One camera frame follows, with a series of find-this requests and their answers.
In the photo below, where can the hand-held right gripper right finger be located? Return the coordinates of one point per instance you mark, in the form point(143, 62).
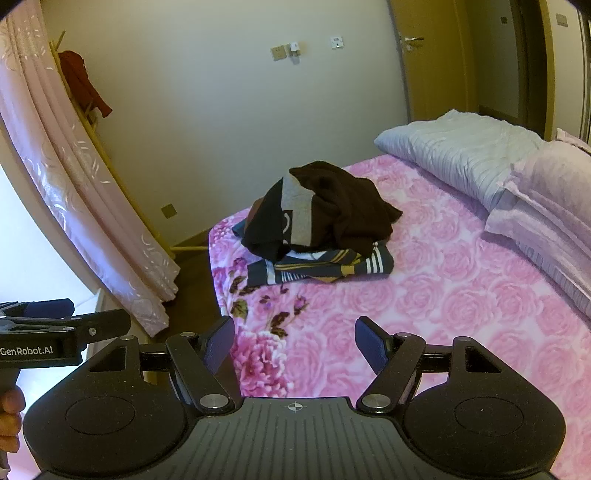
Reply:
point(371, 344)

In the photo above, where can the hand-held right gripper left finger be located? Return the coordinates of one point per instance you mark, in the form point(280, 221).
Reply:
point(220, 344)

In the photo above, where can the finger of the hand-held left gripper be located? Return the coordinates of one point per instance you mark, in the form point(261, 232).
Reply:
point(106, 325)
point(46, 308)

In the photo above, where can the grey sweater with black sleeves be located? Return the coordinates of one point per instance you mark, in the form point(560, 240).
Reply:
point(295, 212)

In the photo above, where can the person's left hand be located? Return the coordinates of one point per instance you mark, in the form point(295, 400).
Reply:
point(10, 415)

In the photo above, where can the navy striped garment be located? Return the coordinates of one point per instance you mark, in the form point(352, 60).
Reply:
point(323, 270)

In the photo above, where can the pink floral bedsheet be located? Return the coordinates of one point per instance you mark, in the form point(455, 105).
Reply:
point(461, 286)

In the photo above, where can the black garment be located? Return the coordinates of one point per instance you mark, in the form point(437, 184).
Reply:
point(351, 203)

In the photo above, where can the pink patterned curtain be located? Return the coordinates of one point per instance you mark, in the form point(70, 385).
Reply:
point(69, 161)

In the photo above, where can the wooden clothes rack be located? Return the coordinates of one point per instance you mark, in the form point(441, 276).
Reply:
point(90, 117)

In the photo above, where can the grey pillow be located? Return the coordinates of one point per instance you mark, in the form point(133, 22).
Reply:
point(461, 152)

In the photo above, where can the folded lilac quilt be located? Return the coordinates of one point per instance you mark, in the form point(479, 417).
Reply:
point(549, 203)

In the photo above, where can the red garment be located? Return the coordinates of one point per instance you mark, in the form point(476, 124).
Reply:
point(81, 78)

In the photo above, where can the wooden door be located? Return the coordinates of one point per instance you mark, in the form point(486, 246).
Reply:
point(438, 69)

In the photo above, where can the white plug adapter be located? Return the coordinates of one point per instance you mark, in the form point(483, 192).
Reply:
point(294, 49)

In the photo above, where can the cream wardrobe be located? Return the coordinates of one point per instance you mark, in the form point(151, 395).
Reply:
point(570, 69)

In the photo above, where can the beige wall outlet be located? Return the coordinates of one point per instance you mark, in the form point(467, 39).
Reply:
point(169, 211)

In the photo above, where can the beige wall switch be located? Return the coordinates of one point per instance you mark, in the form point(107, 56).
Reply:
point(278, 52)

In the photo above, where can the white wall panel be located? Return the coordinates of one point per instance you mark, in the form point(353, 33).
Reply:
point(337, 41)

